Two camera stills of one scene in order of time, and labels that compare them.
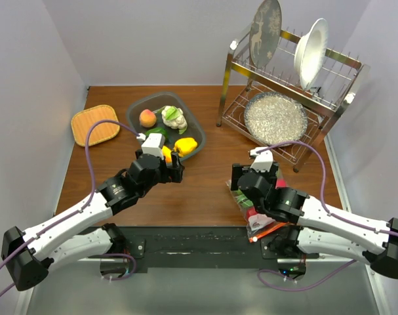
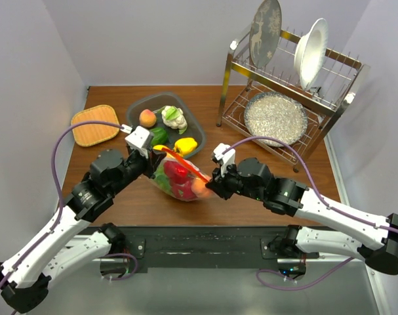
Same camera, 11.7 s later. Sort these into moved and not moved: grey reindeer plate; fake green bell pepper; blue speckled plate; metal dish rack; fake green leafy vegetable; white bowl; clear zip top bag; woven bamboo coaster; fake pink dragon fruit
Moved: fake pink dragon fruit; fake green leafy vegetable; clear zip top bag
Not moved: woven bamboo coaster; grey reindeer plate; blue speckled plate; metal dish rack; white bowl; fake green bell pepper
